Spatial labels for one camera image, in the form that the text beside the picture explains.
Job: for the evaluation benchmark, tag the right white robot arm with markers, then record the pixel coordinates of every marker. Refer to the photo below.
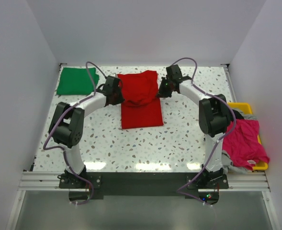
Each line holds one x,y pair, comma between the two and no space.
215,115

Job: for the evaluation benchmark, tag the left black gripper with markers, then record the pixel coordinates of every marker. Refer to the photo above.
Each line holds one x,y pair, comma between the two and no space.
120,99

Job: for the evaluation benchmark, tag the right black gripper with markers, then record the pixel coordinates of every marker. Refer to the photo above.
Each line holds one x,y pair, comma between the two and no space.
161,92

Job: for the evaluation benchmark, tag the aluminium table frame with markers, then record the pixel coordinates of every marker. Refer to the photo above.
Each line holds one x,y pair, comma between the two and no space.
173,148

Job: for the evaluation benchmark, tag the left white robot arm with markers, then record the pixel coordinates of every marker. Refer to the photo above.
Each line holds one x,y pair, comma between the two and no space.
66,128

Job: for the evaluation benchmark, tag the black t shirt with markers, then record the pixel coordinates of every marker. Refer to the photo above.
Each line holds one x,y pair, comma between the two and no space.
238,115

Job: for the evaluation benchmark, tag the pink t shirt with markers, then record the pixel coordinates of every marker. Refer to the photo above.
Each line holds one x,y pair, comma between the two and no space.
242,144

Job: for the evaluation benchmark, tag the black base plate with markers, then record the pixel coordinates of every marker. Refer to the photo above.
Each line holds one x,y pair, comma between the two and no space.
98,185

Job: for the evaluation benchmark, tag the folded green t shirt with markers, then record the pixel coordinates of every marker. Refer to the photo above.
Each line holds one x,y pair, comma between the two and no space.
74,81

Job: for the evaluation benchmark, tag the red t shirt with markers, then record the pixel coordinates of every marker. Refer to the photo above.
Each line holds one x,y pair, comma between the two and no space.
141,107

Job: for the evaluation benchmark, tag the yellow plastic bin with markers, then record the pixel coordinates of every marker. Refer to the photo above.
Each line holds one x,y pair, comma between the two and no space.
246,109

